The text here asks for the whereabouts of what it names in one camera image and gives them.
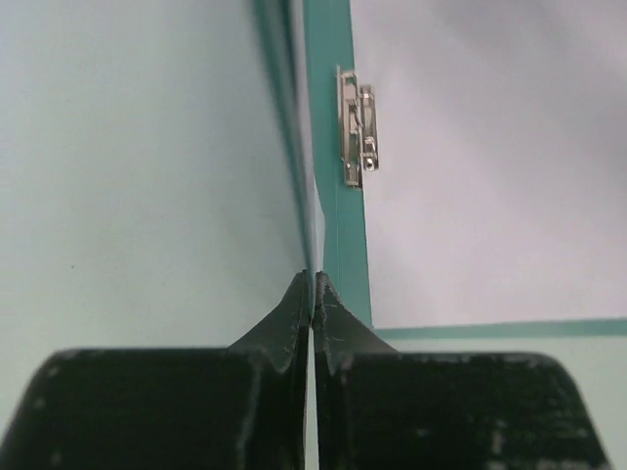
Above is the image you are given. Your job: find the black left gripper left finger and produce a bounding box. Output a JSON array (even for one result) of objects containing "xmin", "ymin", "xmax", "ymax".
[{"xmin": 1, "ymin": 272, "xmax": 310, "ymax": 469}]

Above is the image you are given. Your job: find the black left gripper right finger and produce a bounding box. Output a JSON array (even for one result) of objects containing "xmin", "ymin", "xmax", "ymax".
[{"xmin": 313, "ymin": 272, "xmax": 611, "ymax": 469}]

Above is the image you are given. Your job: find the white paper sheet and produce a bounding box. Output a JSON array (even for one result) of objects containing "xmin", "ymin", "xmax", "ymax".
[{"xmin": 351, "ymin": 0, "xmax": 626, "ymax": 328}]

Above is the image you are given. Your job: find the chrome folder clip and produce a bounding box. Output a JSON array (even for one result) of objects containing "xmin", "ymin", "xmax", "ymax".
[{"xmin": 336, "ymin": 67, "xmax": 379, "ymax": 189}]

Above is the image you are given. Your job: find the teal folder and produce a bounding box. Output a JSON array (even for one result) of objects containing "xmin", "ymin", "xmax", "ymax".
[{"xmin": 252, "ymin": 1, "xmax": 626, "ymax": 469}]

